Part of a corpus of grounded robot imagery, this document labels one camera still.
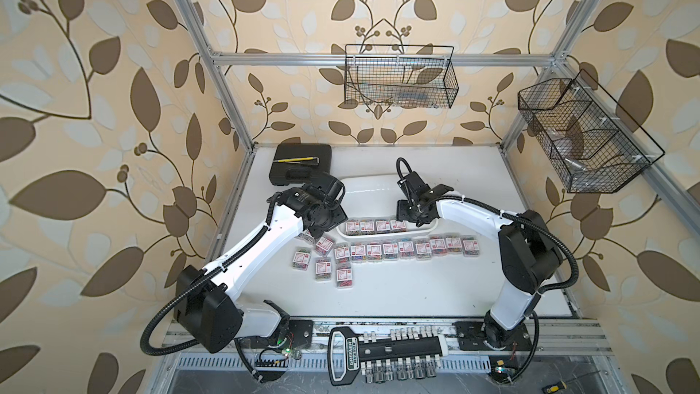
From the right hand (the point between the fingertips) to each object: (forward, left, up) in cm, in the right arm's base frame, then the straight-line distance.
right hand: (405, 215), depth 93 cm
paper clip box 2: (-11, +1, -4) cm, 12 cm away
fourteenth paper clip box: (-17, +28, -3) cm, 33 cm away
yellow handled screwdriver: (-47, -32, -5) cm, 57 cm away
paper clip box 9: (-9, +28, -2) cm, 30 cm away
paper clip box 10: (-3, +18, -3) cm, 19 cm away
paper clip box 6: (-11, -10, -4) cm, 15 cm away
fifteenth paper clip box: (-19, +21, -3) cm, 29 cm away
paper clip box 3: (-11, +6, -4) cm, 13 cm away
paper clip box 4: (-11, +11, -4) cm, 16 cm away
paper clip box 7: (-10, -15, -3) cm, 19 cm away
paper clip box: (-11, -5, -4) cm, 13 cm away
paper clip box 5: (-12, +17, -3) cm, 20 cm away
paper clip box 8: (-12, +22, -3) cm, 25 cm away
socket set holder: (-39, +4, -4) cm, 40 cm away
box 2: (-2, +8, -3) cm, 9 cm away
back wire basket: (+40, -1, +29) cm, 50 cm away
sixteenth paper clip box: (-3, +2, -3) cm, 4 cm away
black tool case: (+20, +42, 0) cm, 47 cm away
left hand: (-7, +23, +12) cm, 27 cm away
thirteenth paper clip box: (-13, +35, -3) cm, 38 cm away
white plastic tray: (-6, +9, -3) cm, 11 cm away
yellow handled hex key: (+25, +36, +2) cm, 44 cm away
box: (-2, +13, -3) cm, 14 cm away
